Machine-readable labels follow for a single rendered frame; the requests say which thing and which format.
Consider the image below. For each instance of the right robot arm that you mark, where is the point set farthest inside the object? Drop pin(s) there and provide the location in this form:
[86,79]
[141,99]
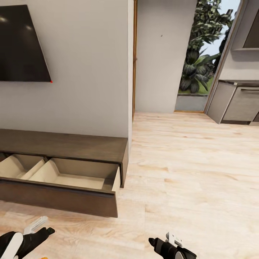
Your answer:
[168,250]

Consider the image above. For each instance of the cabinet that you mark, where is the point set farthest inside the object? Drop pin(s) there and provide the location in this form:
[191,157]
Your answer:
[247,37]
[81,173]

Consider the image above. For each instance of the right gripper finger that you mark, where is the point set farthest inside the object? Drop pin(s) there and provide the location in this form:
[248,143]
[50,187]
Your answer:
[152,241]

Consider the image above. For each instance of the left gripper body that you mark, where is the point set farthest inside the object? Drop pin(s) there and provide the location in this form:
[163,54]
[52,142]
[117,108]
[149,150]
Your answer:
[36,239]

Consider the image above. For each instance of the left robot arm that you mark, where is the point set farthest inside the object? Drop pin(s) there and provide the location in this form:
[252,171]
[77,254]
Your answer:
[15,243]

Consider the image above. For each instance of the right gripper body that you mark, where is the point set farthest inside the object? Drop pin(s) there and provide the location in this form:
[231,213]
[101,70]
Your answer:
[162,248]

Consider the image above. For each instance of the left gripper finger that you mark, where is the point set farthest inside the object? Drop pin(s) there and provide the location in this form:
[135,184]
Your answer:
[50,231]

